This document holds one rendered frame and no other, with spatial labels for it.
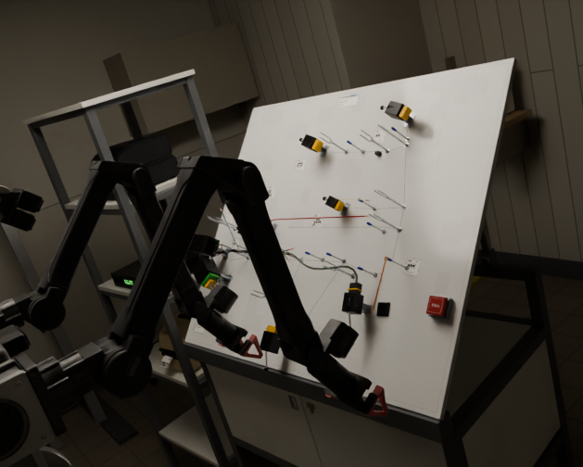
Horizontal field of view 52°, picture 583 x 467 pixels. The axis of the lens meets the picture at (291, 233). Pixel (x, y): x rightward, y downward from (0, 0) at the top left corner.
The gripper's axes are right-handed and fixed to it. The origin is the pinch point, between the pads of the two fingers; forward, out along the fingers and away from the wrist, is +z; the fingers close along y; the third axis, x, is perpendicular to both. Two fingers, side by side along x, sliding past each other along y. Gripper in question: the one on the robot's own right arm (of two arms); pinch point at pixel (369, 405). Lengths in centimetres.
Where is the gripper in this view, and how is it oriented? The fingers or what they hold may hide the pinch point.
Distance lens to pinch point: 140.6
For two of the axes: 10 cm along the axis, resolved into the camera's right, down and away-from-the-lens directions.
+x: -5.3, 7.9, -3.0
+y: -5.9, -0.8, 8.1
